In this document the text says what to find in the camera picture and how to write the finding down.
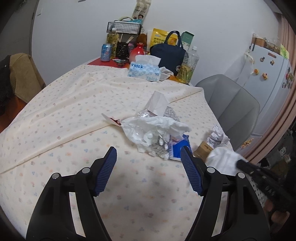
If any printed paper ball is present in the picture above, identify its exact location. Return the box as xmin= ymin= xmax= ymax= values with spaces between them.
xmin=206 ymin=125 xmax=230 ymax=149

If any blue snack wrapper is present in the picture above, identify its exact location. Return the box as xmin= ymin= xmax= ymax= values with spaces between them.
xmin=168 ymin=135 xmax=192 ymax=161

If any red white torn wrapper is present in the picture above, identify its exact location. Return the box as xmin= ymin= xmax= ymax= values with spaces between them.
xmin=102 ymin=113 xmax=121 ymax=126

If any white plastic bag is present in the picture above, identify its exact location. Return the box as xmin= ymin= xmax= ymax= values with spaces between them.
xmin=121 ymin=116 xmax=191 ymax=160

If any person's right hand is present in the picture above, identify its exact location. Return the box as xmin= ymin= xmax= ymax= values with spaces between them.
xmin=263 ymin=199 xmax=290 ymax=232

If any brown cardboard piece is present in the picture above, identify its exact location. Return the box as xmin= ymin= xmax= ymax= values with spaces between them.
xmin=193 ymin=141 xmax=213 ymax=162

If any floral cream tablecloth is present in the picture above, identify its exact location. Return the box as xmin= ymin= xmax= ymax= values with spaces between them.
xmin=0 ymin=64 xmax=234 ymax=239

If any grey upholstered chair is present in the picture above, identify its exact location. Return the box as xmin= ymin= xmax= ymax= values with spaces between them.
xmin=196 ymin=74 xmax=260 ymax=151

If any white refrigerator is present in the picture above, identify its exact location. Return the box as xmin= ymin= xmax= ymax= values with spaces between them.
xmin=237 ymin=44 xmax=294 ymax=152

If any clear crumpled foil wrapper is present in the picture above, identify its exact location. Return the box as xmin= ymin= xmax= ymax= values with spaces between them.
xmin=135 ymin=109 xmax=156 ymax=118

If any white folded paper packet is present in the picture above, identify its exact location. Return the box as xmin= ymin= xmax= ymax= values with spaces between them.
xmin=144 ymin=91 xmax=169 ymax=116

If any clear plastic oil bottle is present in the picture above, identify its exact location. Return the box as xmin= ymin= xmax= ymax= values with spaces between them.
xmin=176 ymin=46 xmax=199 ymax=84

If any blue soda can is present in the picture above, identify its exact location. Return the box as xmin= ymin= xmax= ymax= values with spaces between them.
xmin=100 ymin=43 xmax=112 ymax=62

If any blue tissue pack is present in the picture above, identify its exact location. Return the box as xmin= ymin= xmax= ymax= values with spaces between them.
xmin=128 ymin=55 xmax=161 ymax=82

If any pink curtain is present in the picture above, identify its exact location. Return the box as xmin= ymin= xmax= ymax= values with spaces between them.
xmin=240 ymin=14 xmax=296 ymax=163

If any navy tote bag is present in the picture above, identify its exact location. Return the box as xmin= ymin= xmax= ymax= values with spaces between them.
xmin=150 ymin=31 xmax=186 ymax=76

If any black pen holder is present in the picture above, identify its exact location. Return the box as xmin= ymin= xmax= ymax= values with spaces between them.
xmin=116 ymin=42 xmax=129 ymax=59

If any red ceramic vase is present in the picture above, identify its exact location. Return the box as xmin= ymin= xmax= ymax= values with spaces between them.
xmin=129 ymin=43 xmax=144 ymax=63

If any tall olive oil bottle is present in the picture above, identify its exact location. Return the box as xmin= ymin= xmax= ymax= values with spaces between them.
xmin=106 ymin=28 xmax=119 ymax=59

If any green carton box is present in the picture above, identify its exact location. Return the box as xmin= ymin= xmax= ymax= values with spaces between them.
xmin=181 ymin=31 xmax=194 ymax=51

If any yellow snack bag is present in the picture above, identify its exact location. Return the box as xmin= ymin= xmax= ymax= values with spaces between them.
xmin=150 ymin=28 xmax=168 ymax=47

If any black wire basket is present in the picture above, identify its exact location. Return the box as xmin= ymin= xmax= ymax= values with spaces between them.
xmin=106 ymin=21 xmax=142 ymax=35

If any white printed wall bag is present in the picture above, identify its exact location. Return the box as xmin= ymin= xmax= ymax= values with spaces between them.
xmin=132 ymin=0 xmax=152 ymax=22

